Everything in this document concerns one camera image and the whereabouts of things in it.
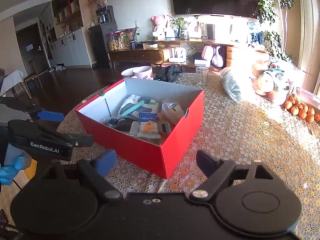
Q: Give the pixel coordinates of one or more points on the clear plastic bag grey contents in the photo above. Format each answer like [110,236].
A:
[232,83]

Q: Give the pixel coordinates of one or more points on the black cabinet with coffee machine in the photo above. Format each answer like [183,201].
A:
[106,24]

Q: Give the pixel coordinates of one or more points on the pink plush bear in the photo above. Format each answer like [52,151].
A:
[158,32]

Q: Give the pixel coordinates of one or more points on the purple vase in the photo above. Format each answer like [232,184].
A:
[219,57]

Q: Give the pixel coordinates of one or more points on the white snack bag orange picture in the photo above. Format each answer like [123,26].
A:
[172,111]

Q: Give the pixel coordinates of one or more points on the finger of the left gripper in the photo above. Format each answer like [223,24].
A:
[50,116]

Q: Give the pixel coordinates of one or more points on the pink love mug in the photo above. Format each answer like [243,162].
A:
[143,72]

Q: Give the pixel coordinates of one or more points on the wooden tv cabinet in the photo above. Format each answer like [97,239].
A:
[160,51]

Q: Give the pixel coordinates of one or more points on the blue snack packet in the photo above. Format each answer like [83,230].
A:
[148,127]

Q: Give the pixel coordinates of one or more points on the pile of oranges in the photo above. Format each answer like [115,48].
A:
[302,110]

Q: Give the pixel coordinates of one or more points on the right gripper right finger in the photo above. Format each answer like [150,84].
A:
[218,173]

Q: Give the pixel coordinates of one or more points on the black snack packet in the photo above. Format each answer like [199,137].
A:
[122,123]

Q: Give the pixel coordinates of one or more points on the white red-rimmed dotted bowl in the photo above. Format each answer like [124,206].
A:
[128,73]

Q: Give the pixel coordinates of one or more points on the blue gloved hand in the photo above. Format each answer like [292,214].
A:
[8,173]

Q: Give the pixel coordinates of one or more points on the black cloth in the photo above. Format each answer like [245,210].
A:
[169,73]

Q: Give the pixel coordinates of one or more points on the white grey wipes pack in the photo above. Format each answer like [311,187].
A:
[134,104]

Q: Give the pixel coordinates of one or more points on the clear glass cup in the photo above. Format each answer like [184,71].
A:
[202,76]

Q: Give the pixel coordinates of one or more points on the green leafy tree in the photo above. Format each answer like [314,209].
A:
[272,16]

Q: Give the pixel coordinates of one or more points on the pink case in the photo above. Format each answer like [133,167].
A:
[207,53]

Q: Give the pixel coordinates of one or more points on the jar of snacks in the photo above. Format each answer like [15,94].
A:
[113,41]

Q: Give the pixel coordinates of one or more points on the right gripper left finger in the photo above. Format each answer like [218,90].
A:
[93,173]

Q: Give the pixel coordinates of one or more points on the red white cardboard box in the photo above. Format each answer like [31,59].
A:
[158,156]

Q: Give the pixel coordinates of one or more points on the teal toothbrush case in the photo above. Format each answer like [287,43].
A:
[133,108]

